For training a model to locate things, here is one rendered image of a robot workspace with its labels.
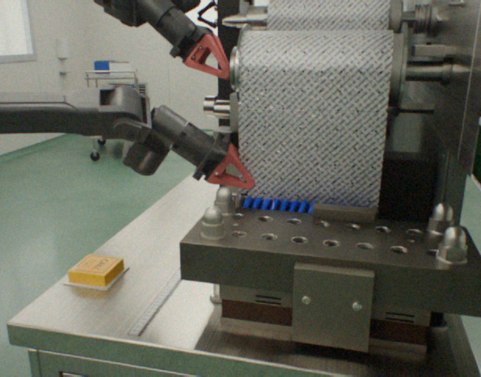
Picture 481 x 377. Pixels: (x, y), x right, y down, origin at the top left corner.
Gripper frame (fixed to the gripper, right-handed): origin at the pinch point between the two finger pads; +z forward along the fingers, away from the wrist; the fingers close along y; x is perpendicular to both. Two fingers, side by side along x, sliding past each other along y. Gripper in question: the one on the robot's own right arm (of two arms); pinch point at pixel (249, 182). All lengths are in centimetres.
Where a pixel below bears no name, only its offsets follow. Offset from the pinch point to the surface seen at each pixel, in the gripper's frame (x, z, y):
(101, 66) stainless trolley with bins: -138, -127, -467
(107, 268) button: -24.8, -12.1, 7.4
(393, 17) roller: 36.7, 6.8, -21.4
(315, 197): 5.1, 10.0, 2.5
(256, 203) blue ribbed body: -1.0, 2.4, 3.7
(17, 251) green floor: -185, -57, -183
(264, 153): 6.0, -1.1, 0.7
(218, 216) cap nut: -1.3, -3.7, 16.6
